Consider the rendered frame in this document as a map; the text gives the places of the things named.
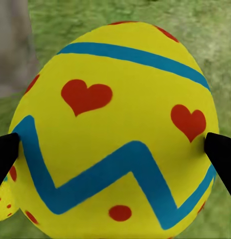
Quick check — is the easter egg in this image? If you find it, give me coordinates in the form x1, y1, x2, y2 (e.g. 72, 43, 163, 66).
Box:
7, 21, 219, 239
0, 176, 20, 221

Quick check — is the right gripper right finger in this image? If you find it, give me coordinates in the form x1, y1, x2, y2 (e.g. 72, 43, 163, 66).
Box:
205, 132, 231, 195

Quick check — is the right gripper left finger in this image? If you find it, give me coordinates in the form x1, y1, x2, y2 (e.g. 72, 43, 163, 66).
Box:
0, 132, 19, 185

